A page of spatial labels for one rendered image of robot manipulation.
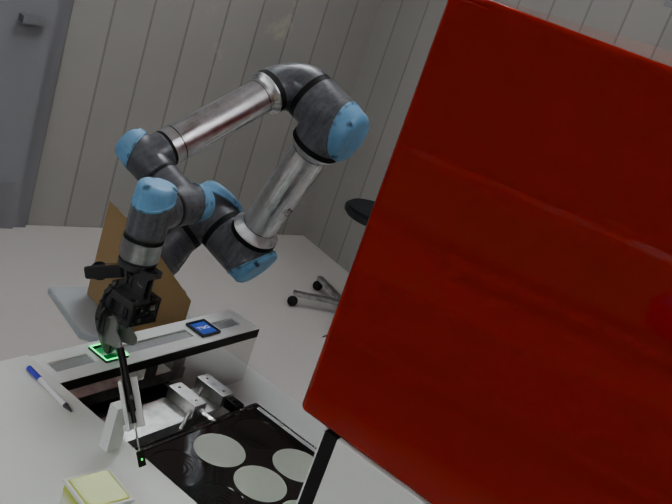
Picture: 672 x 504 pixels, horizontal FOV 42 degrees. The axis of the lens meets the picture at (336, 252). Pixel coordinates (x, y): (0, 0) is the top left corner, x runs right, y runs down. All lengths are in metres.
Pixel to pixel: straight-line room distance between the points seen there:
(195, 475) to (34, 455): 0.30
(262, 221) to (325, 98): 0.34
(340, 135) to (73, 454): 0.81
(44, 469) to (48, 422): 0.12
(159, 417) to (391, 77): 3.53
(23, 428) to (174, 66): 3.26
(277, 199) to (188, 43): 2.70
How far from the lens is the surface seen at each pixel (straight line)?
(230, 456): 1.67
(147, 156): 1.70
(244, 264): 2.02
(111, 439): 1.47
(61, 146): 4.49
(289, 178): 1.91
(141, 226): 1.58
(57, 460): 1.45
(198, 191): 1.67
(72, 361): 1.71
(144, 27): 4.44
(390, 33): 5.07
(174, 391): 1.79
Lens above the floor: 1.85
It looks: 20 degrees down
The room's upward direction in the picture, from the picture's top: 19 degrees clockwise
